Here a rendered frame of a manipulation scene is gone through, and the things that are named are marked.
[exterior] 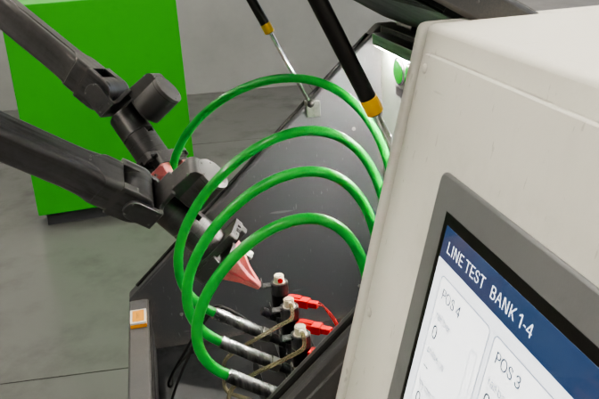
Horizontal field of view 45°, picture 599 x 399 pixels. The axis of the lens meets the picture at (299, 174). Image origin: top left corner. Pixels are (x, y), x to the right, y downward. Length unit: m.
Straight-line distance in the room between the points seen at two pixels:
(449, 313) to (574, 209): 0.16
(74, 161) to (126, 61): 3.29
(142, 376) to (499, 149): 0.86
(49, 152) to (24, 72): 3.32
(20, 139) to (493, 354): 0.69
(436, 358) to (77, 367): 2.62
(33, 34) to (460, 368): 1.01
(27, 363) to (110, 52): 1.86
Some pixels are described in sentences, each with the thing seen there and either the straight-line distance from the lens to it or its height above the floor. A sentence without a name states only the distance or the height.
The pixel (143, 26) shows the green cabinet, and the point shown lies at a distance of 4.29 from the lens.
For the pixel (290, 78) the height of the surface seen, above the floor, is 1.42.
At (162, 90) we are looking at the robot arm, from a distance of 1.24.
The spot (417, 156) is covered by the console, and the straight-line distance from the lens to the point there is 0.68.
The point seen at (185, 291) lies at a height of 1.20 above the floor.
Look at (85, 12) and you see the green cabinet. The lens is 4.28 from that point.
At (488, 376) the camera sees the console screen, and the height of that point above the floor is 1.34.
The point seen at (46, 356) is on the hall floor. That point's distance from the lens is 3.27.
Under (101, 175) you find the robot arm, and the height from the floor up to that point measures 1.33.
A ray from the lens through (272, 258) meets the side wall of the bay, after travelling 1.50.
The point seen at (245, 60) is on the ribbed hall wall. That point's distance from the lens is 7.57.
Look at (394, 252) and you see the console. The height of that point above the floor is 1.34.
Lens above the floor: 1.65
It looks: 19 degrees down
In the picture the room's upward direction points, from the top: 4 degrees counter-clockwise
